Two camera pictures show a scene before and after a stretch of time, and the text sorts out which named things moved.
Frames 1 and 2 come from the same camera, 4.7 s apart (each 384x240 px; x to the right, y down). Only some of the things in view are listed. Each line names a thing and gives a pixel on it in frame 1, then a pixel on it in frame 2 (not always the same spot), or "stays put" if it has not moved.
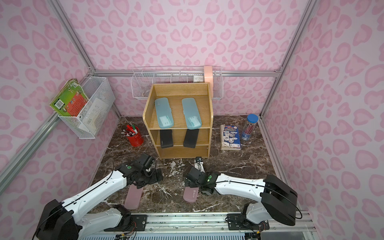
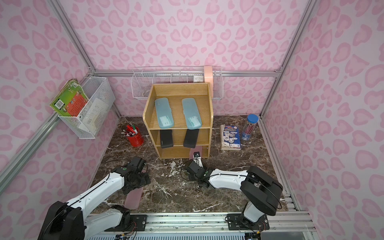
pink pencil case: (190, 194) → (197, 148)
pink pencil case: (133, 197) stays put
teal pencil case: (191, 113) stays put
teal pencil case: (164, 113) stays put
